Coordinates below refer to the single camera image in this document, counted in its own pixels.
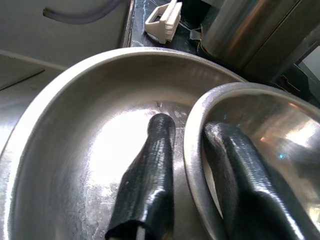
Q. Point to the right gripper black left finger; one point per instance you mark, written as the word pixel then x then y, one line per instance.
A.
pixel 152 175

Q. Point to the large steel plate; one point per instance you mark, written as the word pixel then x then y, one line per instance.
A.
pixel 75 125

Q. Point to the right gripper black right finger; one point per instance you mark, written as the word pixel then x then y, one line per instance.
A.
pixel 240 180

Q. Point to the steel cylinder canister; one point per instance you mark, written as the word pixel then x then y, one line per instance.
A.
pixel 250 30

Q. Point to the medium steel bowl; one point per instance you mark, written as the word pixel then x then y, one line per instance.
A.
pixel 275 120

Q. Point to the small white scrub brush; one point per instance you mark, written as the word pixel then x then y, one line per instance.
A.
pixel 161 23

